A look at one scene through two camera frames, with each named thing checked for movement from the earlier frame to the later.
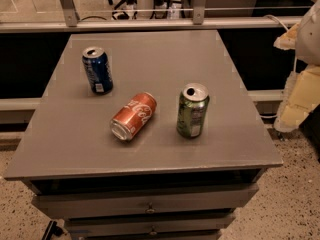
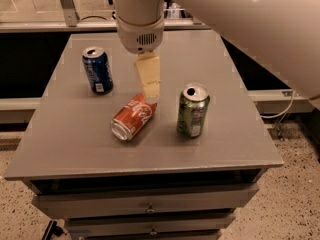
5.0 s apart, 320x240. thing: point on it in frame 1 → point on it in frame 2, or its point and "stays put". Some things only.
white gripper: [309, 37] → [140, 37]
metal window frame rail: [198, 21] stays put
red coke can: [134, 116] stays put
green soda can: [192, 110] stays put
